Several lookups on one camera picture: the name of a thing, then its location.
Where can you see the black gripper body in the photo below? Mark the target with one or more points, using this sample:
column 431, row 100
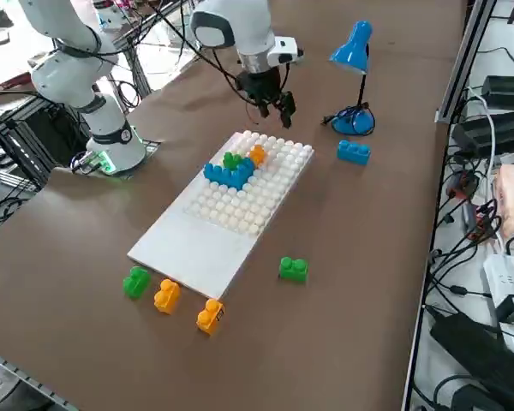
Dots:
column 259, row 87

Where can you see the orange two-stud block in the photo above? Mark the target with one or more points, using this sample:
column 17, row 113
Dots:
column 258, row 156
column 167, row 296
column 210, row 317

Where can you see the green two-stud block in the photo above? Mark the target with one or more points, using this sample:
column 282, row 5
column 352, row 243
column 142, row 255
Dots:
column 231, row 159
column 136, row 282
column 293, row 269

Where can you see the blue three-stud block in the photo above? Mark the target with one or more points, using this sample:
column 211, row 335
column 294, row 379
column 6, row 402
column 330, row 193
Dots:
column 247, row 172
column 354, row 153
column 220, row 176

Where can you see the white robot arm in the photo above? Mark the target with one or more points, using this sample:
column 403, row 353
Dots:
column 90, row 73

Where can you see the white studded baseplate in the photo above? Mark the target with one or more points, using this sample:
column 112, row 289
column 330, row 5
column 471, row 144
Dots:
column 261, row 197

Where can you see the blue desk lamp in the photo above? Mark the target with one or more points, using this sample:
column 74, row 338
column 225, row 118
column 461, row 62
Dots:
column 353, row 47

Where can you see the white flat board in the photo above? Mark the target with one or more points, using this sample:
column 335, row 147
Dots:
column 188, row 257

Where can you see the black power adapter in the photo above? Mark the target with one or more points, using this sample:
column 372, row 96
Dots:
column 509, row 85
column 475, row 347
column 492, row 132

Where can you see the white power strip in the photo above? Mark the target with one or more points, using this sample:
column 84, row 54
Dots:
column 509, row 278

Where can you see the aluminium profile post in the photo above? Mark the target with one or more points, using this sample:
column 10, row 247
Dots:
column 462, row 64

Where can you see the aluminium frame rack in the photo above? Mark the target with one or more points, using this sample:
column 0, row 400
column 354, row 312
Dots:
column 21, row 141

